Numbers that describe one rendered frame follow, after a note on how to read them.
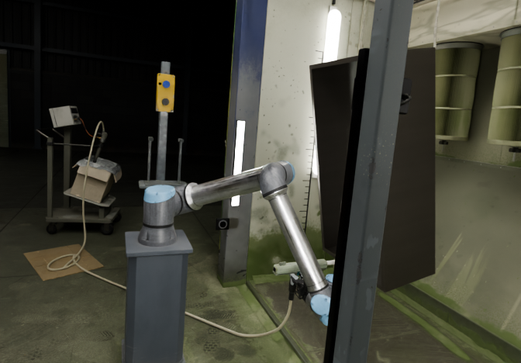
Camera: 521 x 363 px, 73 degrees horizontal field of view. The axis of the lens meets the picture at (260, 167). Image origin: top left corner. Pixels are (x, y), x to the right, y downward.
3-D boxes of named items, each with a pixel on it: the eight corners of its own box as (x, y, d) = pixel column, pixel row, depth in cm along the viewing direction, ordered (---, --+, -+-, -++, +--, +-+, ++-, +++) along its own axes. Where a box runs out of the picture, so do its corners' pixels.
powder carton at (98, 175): (77, 182, 394) (89, 150, 392) (115, 195, 405) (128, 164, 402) (60, 192, 343) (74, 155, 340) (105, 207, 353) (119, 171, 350)
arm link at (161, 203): (136, 221, 176) (136, 187, 174) (160, 214, 192) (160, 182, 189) (159, 227, 170) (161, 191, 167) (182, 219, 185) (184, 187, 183)
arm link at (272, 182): (267, 159, 148) (338, 314, 140) (279, 157, 159) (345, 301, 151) (246, 171, 153) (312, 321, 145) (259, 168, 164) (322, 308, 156)
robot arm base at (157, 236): (139, 247, 169) (139, 227, 168) (136, 234, 186) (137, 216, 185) (179, 245, 176) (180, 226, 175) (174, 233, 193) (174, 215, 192)
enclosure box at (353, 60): (365, 236, 251) (357, 60, 225) (435, 274, 196) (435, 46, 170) (322, 250, 238) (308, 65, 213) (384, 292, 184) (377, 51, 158)
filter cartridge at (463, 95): (471, 153, 291) (487, 48, 279) (463, 155, 263) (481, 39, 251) (424, 148, 314) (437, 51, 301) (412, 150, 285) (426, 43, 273)
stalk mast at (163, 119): (159, 278, 278) (169, 63, 257) (160, 281, 273) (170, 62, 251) (151, 278, 276) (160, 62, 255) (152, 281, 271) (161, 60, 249)
